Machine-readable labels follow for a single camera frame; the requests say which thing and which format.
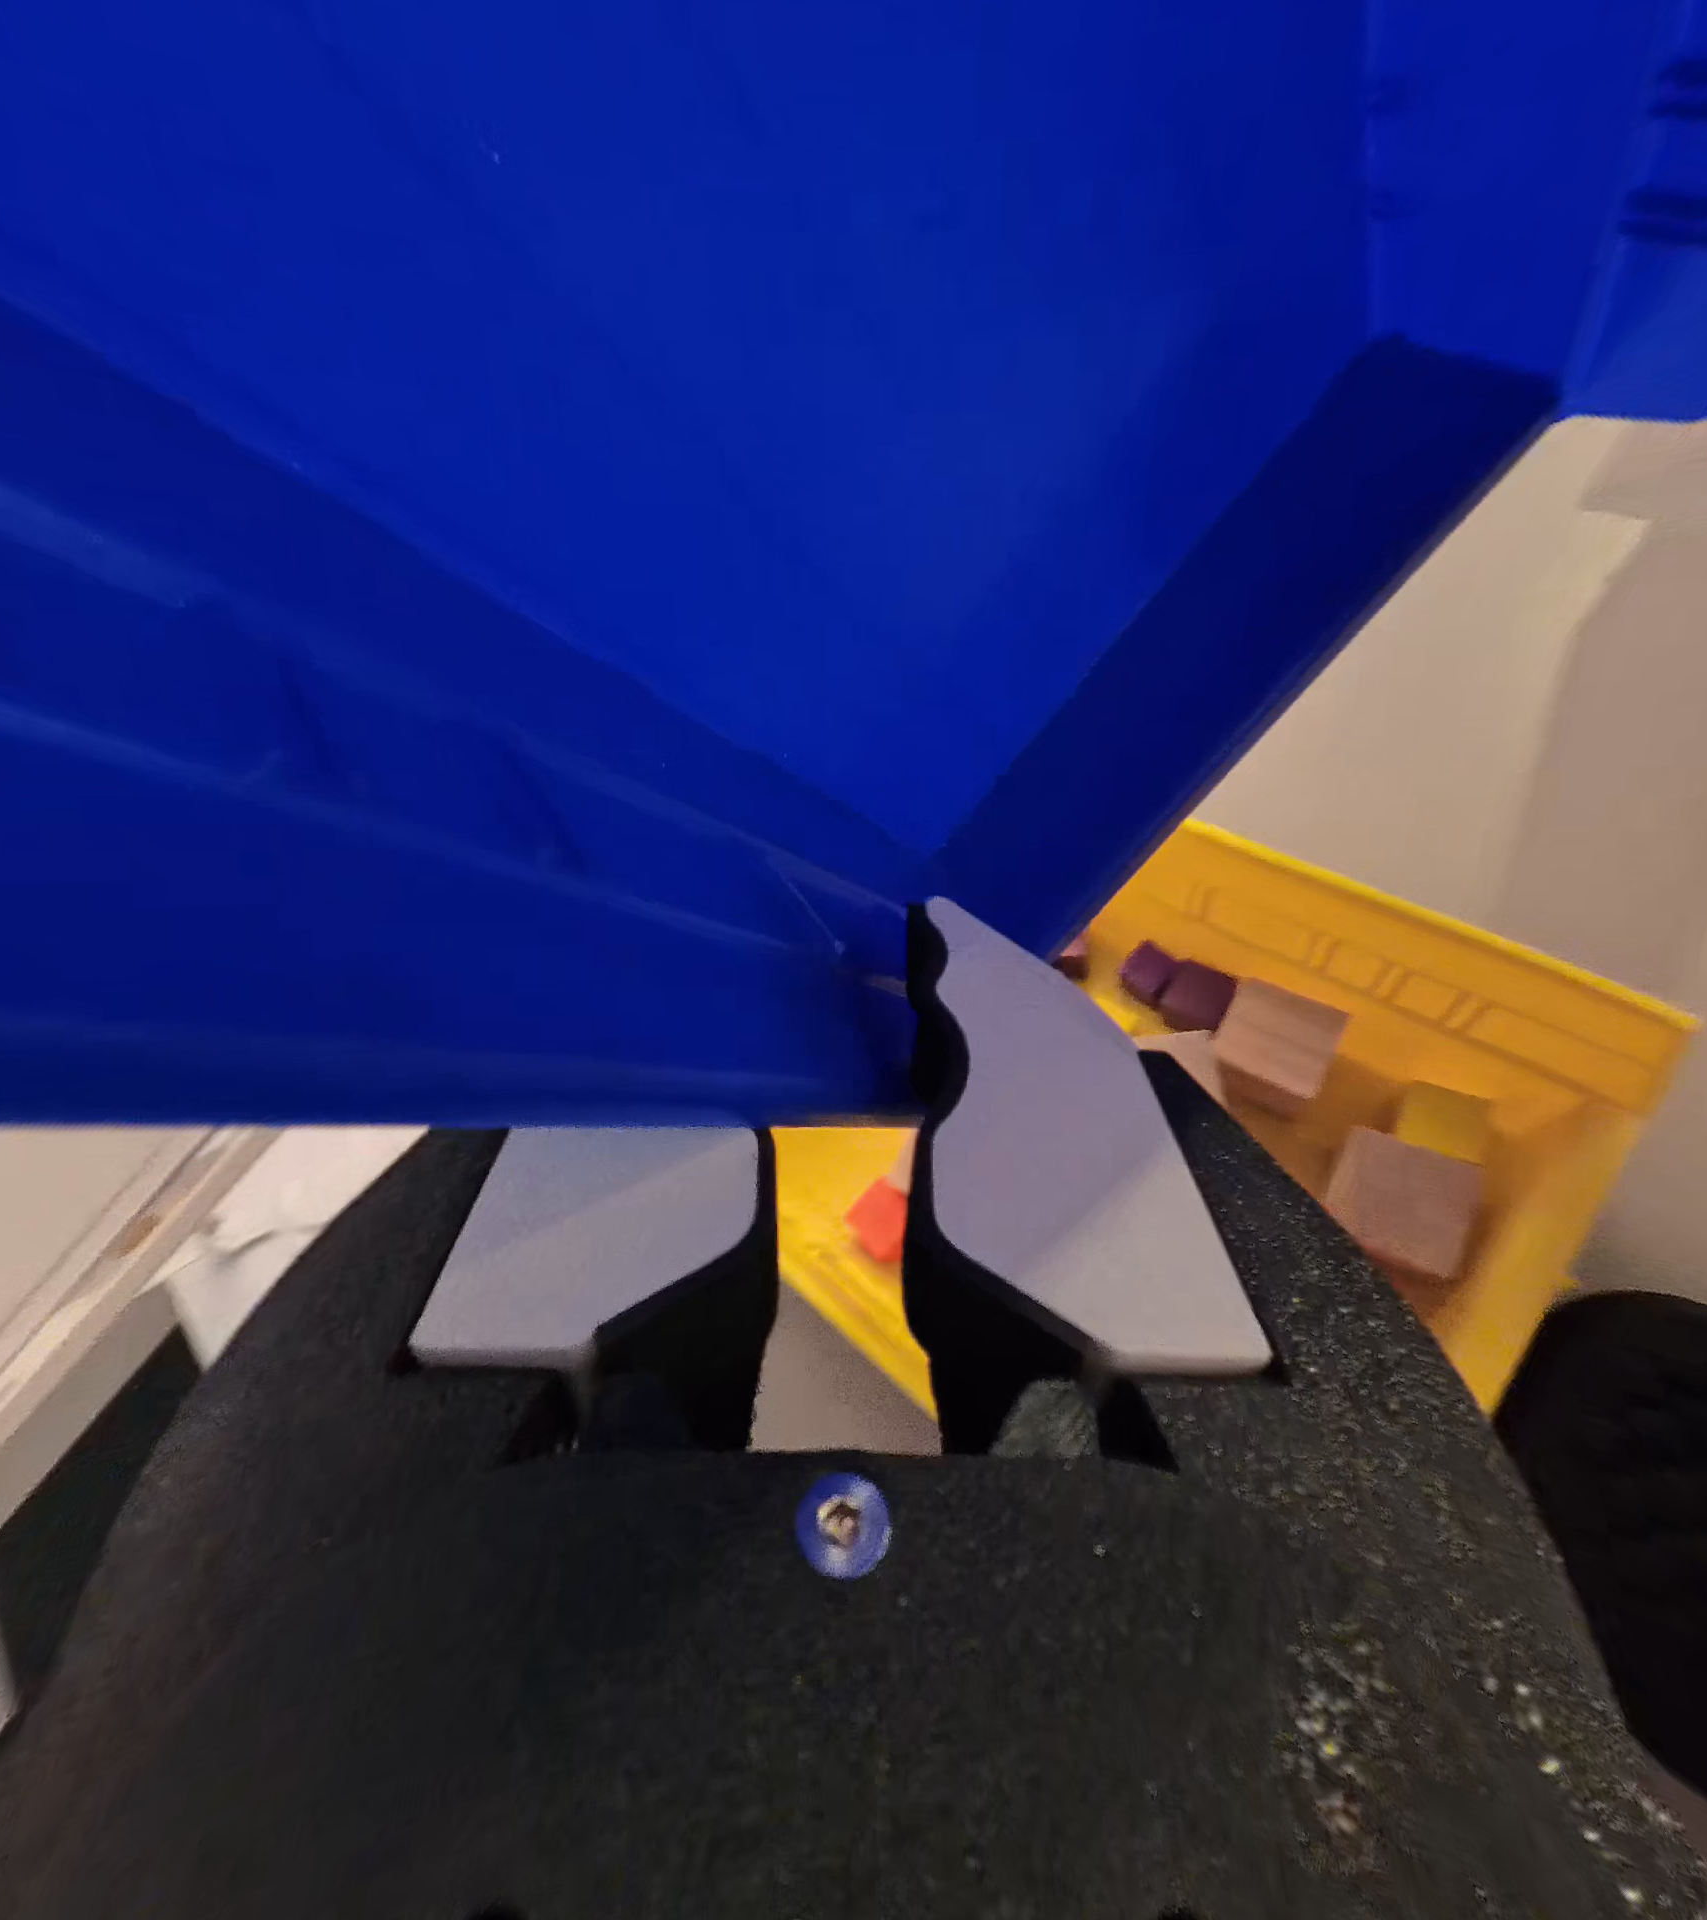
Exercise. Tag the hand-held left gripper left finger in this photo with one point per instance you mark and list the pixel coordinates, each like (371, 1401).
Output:
(567, 1245)

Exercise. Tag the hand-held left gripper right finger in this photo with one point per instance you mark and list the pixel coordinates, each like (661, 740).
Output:
(1077, 1201)

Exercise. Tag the pile of wooden cubes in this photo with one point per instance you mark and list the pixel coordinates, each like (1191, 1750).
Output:
(1281, 1042)

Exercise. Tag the yellow plastic box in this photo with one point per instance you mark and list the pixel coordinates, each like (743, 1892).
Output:
(1527, 1050)

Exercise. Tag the blue plastic box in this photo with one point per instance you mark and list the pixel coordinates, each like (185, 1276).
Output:
(643, 450)

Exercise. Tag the white printed instruction sheet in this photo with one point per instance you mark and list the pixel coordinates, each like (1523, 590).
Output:
(42, 1275)

